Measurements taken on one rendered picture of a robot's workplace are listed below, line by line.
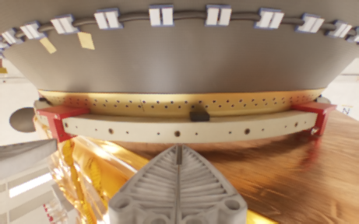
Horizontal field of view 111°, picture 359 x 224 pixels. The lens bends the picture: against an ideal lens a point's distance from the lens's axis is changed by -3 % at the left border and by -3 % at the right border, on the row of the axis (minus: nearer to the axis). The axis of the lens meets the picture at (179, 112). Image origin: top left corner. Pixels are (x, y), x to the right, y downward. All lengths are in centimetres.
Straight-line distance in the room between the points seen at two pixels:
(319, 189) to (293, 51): 24
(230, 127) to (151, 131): 17
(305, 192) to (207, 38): 29
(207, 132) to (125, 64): 21
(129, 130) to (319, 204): 34
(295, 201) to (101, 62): 39
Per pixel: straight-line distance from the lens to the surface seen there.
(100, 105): 39
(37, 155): 26
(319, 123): 56
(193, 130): 29
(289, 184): 30
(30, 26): 36
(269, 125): 37
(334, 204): 31
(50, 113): 46
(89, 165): 56
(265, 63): 32
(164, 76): 27
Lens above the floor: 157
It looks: 15 degrees up
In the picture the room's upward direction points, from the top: 180 degrees clockwise
